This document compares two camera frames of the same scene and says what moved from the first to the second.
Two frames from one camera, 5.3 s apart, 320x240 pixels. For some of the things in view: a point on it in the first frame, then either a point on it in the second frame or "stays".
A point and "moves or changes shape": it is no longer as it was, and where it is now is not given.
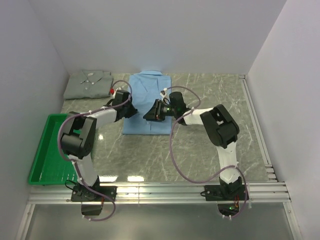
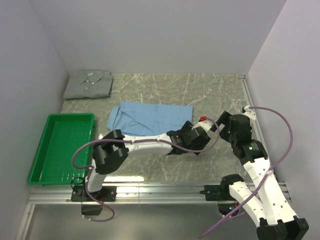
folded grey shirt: (88, 84) stays
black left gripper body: (129, 109) → (187, 128)
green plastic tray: (49, 167) stays
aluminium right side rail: (270, 171) stays
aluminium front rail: (271, 192) stays
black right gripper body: (164, 110) → (225, 132)
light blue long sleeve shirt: (145, 87) moves or changes shape
